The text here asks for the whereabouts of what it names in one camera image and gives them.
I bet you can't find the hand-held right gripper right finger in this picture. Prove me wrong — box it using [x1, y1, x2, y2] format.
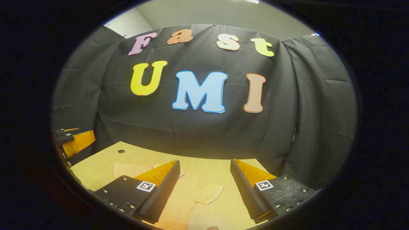
[229, 158, 320, 225]

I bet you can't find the orange T-shirt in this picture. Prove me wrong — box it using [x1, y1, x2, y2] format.
[113, 161, 225, 230]

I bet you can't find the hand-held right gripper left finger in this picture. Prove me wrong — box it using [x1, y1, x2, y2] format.
[95, 160, 181, 225]

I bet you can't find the black backdrop cloth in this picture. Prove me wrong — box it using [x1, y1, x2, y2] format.
[52, 24, 357, 190]

